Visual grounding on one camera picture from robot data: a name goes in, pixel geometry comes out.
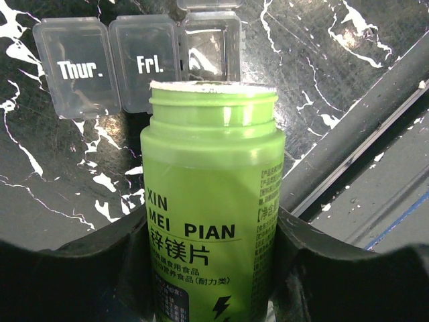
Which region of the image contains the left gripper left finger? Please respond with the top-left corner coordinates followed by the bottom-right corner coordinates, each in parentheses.
top-left (1, 206), bottom-right (154, 321)

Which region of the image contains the clear weekly pill organizer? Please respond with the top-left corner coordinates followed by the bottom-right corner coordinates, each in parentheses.
top-left (33, 1), bottom-right (241, 119)

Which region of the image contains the green pill bottle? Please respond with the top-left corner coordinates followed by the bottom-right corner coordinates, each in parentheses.
top-left (140, 81), bottom-right (286, 321)

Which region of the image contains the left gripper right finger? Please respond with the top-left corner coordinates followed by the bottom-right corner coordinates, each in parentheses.
top-left (271, 209), bottom-right (428, 321)

